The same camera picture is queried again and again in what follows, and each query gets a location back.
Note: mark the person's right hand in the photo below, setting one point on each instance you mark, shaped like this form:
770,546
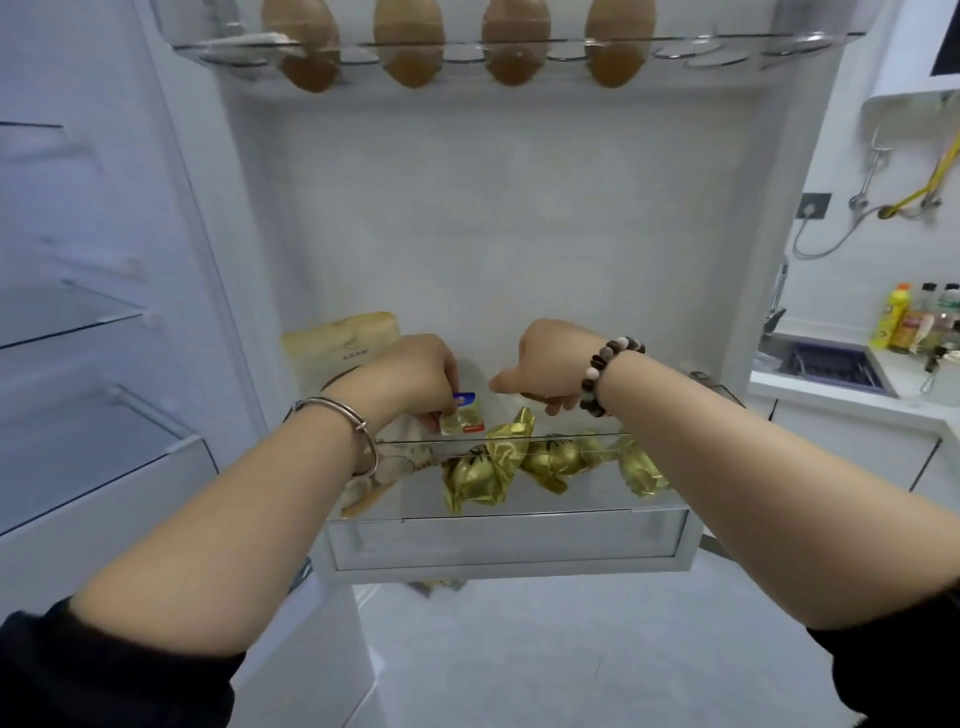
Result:
551,360

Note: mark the steel kitchen sink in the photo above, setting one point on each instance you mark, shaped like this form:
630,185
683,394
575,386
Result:
765,356

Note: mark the black wall outlet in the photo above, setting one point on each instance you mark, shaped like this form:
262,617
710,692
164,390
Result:
814,205

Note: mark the person's black right sleeve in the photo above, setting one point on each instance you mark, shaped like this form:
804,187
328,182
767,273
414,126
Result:
900,660

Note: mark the chrome sink faucet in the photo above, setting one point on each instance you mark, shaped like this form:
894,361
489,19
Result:
778,300

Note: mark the dark cap condiment bottle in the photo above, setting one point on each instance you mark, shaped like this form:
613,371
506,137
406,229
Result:
949,315

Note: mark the person's black left sleeve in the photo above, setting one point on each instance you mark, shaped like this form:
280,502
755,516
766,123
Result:
112,675

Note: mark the white cup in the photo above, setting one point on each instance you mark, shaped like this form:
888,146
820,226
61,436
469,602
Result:
945,382

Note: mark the brown condiment bottle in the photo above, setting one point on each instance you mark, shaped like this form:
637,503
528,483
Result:
911,326

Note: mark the person's left hand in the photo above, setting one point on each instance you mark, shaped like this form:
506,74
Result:
405,375

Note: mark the yellow detergent bottle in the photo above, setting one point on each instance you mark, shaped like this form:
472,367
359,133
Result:
891,319

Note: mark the white crisper drawer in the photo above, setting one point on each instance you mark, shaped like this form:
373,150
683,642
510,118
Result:
97,540

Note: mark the coconut snack pouch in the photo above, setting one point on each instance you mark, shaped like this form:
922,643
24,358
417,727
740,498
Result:
330,349

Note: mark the person's black sleeve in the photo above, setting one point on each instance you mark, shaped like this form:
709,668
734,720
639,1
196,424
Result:
900,660
112,675

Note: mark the white kitchen base cabinet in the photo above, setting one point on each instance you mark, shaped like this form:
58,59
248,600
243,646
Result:
847,442

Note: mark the white refrigerator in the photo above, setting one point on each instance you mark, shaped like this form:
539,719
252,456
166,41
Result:
487,225

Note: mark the person's left forearm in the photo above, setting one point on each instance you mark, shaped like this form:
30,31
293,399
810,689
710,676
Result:
225,525

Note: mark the person's right forearm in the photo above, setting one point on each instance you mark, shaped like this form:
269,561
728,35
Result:
787,495

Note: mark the silver bangle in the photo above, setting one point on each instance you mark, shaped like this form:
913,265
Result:
362,426

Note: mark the brown eggs in door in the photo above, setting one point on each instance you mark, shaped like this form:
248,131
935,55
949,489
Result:
712,45

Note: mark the small blue yellow packet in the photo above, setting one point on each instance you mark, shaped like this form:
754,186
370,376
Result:
466,416

